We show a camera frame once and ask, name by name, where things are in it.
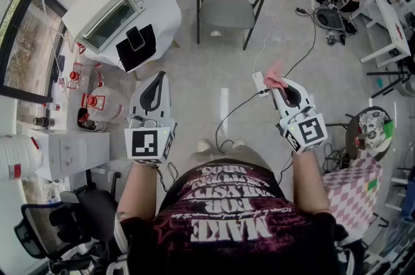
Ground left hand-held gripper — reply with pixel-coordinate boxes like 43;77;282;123
124;71;178;166

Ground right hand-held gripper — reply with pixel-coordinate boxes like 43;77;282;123
270;77;329;155

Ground pink wiping cloth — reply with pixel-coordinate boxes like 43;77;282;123
263;59;289;90

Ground grey chair seat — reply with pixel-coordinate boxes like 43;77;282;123
198;0;257;30

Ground person's left forearm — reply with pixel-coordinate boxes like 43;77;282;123
115;160;163;222

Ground person's right forearm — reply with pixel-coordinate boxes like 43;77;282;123
290;149;332;213

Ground black mesh office chair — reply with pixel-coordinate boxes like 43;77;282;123
14;187;119;270

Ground white power strip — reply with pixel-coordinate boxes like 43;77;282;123
252;71;271;99

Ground black flat pad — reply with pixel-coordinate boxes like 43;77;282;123
115;23;158;73

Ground black smartphone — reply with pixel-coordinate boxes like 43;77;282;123
125;25;147;52

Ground black round stool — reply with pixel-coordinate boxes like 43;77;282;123
326;106;396;163

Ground person's beige trousers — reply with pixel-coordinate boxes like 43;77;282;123
190;146;274;173

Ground floral patterned hat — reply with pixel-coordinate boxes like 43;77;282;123
357;109;392;152

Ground round grey device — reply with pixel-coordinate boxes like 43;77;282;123
315;6;346;32

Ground small white cabinet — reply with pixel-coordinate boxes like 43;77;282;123
31;128;112;183

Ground white toaster oven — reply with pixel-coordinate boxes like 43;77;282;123
62;0;147;54

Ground pink checkered cloth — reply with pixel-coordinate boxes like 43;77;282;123
322;151;384;233

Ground dark glass bottle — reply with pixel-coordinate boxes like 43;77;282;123
33;116;56;129

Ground white desk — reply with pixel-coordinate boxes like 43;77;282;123
351;0;413;69

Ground black framed window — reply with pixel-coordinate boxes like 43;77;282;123
0;0;68;103

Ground white plastic canister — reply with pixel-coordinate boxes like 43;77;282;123
0;134;43;183

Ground person's black printed t-shirt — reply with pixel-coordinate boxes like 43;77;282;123
126;158;343;275

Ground long black cable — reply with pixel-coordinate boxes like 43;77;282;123
283;11;318;79

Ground black power cable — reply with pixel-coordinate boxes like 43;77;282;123
215;91;261;153

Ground thin white cable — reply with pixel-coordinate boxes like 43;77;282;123
252;0;289;74

